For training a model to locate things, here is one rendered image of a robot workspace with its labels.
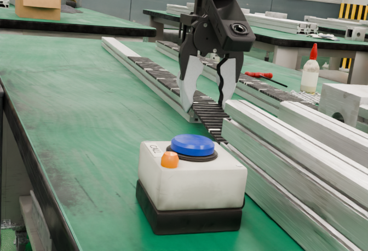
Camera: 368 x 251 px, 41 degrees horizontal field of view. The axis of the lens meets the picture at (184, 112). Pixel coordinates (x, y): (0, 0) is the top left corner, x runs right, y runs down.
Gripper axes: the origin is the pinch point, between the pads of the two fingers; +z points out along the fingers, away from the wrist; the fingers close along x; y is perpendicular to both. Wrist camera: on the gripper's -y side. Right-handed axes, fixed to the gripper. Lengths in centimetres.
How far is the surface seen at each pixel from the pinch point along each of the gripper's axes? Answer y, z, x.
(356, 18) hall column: 624, -6, -497
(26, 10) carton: 193, -1, 25
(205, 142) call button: -31.4, -4.2, 12.2
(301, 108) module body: -22.0, -5.4, -3.1
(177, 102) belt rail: 10.8, 1.9, 1.3
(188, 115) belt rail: 2.1, 2.1, 2.0
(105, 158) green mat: -14.9, 3.1, 18.1
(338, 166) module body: -40.6, -5.4, 4.8
